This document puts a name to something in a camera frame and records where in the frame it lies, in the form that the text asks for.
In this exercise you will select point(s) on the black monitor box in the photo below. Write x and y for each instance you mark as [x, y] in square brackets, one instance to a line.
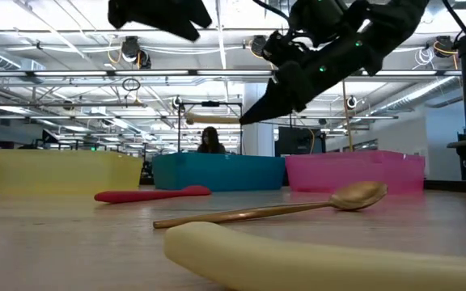
[297, 141]

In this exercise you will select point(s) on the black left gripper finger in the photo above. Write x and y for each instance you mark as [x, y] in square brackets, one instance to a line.
[168, 16]

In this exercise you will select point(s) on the blue plastic bin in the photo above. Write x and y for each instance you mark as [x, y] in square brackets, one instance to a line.
[217, 171]

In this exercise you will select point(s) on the red silicone spatula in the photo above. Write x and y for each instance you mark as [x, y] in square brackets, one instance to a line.
[144, 196]

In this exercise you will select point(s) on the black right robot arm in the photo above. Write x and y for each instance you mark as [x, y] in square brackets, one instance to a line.
[395, 20]

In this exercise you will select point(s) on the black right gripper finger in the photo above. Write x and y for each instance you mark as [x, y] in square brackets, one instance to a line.
[285, 97]

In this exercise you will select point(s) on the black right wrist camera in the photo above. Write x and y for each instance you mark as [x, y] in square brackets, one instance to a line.
[279, 48]

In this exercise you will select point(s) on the person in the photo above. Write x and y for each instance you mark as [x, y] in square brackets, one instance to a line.
[210, 141]

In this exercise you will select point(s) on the white building pillar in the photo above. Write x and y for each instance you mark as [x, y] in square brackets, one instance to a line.
[263, 141]

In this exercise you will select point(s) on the pink plastic bin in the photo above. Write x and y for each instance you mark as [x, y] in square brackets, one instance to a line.
[350, 171]

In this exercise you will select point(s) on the yellow plastic bin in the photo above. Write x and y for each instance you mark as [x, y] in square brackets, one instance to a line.
[55, 169]

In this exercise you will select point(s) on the gold metal spoon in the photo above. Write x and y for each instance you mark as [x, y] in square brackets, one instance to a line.
[358, 196]

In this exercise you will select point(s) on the long ceiling light bar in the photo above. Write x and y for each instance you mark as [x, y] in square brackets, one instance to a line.
[136, 73]

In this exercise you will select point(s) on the black aluminium table frame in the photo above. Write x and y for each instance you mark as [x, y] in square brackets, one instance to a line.
[459, 186]

